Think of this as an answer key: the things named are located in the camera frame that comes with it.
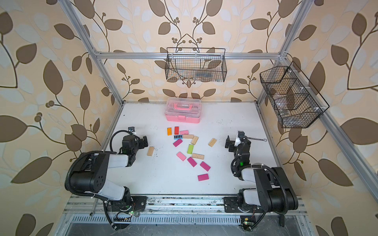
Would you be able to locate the light pink block top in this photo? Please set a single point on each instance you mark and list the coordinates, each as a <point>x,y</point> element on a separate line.
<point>184,132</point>

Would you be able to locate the blue striped block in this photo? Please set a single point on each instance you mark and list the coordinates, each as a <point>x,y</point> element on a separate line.
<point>176,137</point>

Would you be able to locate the magenta block upper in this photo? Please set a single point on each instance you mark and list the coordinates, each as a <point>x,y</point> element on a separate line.
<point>177,142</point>

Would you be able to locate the magenta block middle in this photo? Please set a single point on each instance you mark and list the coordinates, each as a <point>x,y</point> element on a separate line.
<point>192,162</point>

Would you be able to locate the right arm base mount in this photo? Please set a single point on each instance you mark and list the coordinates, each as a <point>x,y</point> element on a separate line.
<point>231,205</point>

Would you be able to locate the magenta block bottom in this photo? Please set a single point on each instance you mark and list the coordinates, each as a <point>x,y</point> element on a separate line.
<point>203,177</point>

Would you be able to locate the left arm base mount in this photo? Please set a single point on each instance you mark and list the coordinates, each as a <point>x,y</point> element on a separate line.
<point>122,211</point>

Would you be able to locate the silver wrench on table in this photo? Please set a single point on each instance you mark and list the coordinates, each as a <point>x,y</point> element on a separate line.
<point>257,139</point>

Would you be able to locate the magenta block right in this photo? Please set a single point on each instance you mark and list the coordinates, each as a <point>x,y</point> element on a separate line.
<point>205,166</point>

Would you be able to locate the lime green block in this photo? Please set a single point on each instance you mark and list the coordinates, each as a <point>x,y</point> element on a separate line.
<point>190,149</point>

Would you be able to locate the red block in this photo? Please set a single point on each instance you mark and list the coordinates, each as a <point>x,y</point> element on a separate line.
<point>176,130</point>

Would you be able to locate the light pink block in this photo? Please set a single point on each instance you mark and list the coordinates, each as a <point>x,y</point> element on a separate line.
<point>181,156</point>
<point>184,132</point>

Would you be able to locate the wooden block tilted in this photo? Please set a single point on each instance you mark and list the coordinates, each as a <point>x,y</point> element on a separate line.
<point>194,140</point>

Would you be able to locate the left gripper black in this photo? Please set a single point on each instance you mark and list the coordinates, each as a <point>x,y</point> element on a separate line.
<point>140,142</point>

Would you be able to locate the wooden dotted block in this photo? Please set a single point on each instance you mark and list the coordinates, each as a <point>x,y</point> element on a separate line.
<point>198,156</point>

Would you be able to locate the black wire basket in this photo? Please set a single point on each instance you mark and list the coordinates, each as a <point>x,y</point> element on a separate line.
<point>195,64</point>
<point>296,103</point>

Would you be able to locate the pink plastic storage box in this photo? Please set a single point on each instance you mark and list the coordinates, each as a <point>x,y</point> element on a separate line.
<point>184,110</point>

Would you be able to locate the magenta block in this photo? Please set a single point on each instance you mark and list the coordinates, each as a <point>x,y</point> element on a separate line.
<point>203,177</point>
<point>205,166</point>
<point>192,162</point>
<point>177,142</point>

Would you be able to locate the orange block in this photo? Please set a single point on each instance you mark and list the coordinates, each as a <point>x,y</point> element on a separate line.
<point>169,131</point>

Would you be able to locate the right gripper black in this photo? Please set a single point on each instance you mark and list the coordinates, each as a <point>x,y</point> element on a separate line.
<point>232,144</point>

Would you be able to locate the wooden block horizontal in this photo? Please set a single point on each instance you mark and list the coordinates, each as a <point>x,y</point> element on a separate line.
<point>188,136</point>

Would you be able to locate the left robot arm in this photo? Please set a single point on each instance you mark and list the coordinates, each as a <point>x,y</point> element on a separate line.
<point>87,176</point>

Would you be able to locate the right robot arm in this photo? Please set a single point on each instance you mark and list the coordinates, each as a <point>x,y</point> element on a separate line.
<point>273,191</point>

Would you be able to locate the black wire basket back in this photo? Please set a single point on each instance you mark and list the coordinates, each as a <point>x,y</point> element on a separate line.
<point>195,64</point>

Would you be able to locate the black wire basket right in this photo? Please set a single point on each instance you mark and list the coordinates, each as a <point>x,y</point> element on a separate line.
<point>296,103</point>

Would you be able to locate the aluminium frame rail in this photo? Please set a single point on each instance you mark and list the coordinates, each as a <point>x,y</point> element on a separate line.
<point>177,215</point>

